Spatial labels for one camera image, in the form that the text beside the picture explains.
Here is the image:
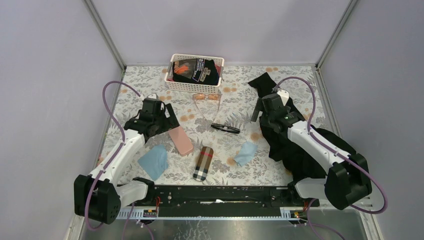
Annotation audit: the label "pink glasses case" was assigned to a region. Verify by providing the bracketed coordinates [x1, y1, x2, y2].
[168, 126, 194, 157]

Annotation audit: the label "blue cleaning cloth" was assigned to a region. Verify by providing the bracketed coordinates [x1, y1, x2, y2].
[137, 144, 169, 181]
[234, 141, 258, 167]

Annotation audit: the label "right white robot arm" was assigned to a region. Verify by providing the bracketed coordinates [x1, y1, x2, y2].
[251, 93, 373, 210]

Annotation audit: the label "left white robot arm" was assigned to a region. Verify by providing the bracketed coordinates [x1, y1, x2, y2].
[73, 98, 180, 225]

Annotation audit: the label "orange lens sunglasses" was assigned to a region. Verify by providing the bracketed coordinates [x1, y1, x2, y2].
[192, 93, 222, 123]

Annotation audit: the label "white plastic basket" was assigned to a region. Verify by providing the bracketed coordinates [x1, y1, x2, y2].
[164, 53, 225, 94]

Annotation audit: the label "black garment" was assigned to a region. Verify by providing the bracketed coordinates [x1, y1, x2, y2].
[247, 71, 357, 181]

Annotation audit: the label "plaid glasses case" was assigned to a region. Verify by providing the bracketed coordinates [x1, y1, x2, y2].
[192, 146, 214, 182]

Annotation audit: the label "black packaged items in basket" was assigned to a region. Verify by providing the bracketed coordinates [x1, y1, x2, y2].
[172, 58, 220, 86]

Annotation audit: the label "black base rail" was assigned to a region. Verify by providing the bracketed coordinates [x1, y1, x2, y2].
[135, 185, 311, 218]

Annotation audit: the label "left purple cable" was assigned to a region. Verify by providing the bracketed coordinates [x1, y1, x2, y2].
[84, 80, 143, 232]

